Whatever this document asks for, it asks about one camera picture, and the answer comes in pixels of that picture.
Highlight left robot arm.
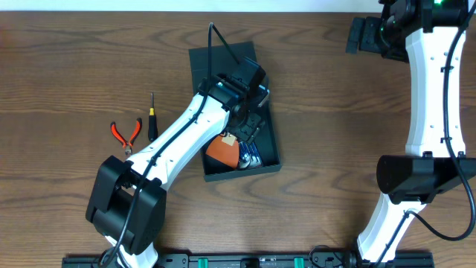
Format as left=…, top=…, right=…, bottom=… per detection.
left=86, top=75, right=269, bottom=267

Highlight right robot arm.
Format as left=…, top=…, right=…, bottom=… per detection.
left=343, top=0, right=475, bottom=267

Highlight blue drill bit case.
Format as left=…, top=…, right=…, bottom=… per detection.
left=239, top=141, right=263, bottom=169

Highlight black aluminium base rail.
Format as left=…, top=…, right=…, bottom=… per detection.
left=61, top=252, right=435, bottom=268

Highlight orange scraper wooden handle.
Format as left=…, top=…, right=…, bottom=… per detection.
left=205, top=133, right=239, bottom=169

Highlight black handled claw hammer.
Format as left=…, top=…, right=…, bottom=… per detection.
left=238, top=152, right=257, bottom=170

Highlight red handled pliers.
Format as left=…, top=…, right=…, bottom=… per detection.
left=109, top=117, right=144, bottom=157

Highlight black open gift box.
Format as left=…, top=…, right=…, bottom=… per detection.
left=189, top=45, right=282, bottom=182

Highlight black yellow screwdriver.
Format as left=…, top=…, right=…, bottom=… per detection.
left=148, top=92, right=158, bottom=142

